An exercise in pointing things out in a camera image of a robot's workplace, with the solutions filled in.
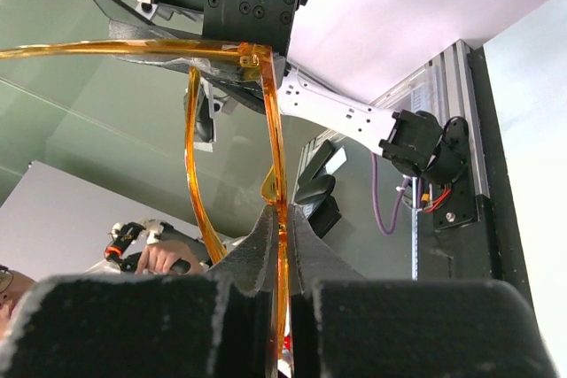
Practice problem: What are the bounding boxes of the grey slotted cable duct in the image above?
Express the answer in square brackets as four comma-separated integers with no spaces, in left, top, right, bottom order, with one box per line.
[411,209,420,281]

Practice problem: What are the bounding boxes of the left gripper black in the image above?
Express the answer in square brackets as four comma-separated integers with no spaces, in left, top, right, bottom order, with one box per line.
[108,0,308,143]

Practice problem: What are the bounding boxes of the person with glasses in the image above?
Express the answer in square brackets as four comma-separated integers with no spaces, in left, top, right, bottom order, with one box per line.
[0,265,36,338]

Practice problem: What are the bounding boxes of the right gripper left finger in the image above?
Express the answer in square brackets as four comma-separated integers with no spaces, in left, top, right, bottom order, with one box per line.
[1,206,278,377]

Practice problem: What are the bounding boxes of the teleoperation controller handle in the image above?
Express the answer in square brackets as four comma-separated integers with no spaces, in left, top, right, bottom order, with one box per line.
[103,219,213,274]

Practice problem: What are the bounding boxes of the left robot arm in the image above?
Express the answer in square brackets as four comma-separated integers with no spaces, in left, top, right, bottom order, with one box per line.
[137,0,467,185]

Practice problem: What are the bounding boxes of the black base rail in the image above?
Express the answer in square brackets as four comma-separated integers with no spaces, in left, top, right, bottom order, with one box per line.
[411,41,532,303]

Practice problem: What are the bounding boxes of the black office chair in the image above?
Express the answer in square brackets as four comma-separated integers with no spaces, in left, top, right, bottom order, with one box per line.
[293,139,346,239]

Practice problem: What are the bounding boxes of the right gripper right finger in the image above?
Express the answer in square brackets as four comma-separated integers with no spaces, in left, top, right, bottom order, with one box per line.
[287,205,557,377]

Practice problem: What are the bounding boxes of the operator hand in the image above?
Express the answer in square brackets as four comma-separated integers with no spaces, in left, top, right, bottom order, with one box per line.
[135,241,205,274]

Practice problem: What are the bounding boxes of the orange sunglasses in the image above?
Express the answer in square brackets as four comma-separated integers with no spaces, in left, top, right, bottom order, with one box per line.
[1,40,289,359]

